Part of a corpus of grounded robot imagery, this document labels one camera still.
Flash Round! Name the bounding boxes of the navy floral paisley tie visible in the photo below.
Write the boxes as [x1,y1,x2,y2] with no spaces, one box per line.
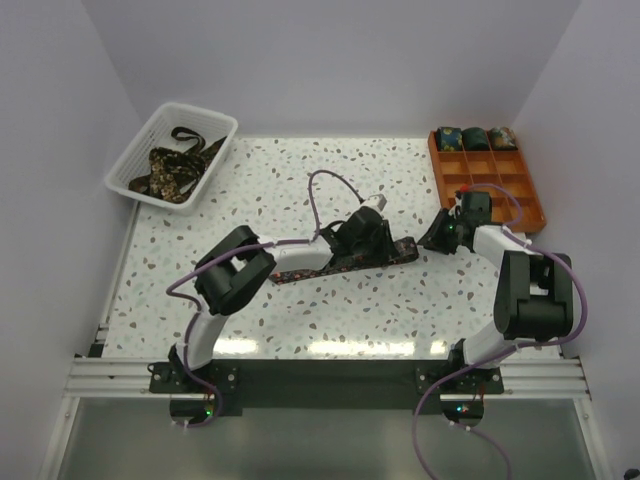
[269,237,419,285]

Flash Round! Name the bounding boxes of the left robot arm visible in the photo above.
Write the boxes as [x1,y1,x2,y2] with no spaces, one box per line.
[167,205,400,392]

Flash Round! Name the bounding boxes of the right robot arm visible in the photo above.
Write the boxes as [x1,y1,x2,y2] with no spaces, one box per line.
[418,190,574,393]

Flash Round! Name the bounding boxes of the orange wooden compartment tray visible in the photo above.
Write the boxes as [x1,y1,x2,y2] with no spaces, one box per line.
[427,131,547,234]

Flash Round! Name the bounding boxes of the rolled blue yellow floral tie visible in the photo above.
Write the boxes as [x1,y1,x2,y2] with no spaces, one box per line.
[435,127,463,152]

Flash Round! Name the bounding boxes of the rolled dark green tie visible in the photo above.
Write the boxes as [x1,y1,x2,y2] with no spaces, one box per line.
[462,127,491,151]

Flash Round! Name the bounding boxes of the rolled multicolour floral tie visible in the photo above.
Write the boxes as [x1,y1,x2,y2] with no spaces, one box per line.
[488,127,518,151]

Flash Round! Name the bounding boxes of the dark tie in basket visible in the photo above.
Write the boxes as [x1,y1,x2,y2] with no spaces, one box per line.
[171,126,227,160]

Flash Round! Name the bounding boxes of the brown floral tie in basket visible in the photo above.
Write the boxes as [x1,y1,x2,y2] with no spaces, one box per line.
[128,147,211,204]

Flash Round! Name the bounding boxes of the white plastic basket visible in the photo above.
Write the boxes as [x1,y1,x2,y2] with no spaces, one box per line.
[105,102,238,215]

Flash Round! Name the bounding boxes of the black mounting base plate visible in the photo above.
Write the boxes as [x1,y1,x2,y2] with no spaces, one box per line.
[149,357,505,419]

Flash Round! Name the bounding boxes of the aluminium extrusion rail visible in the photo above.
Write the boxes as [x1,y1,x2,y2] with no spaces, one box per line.
[63,327,589,399]

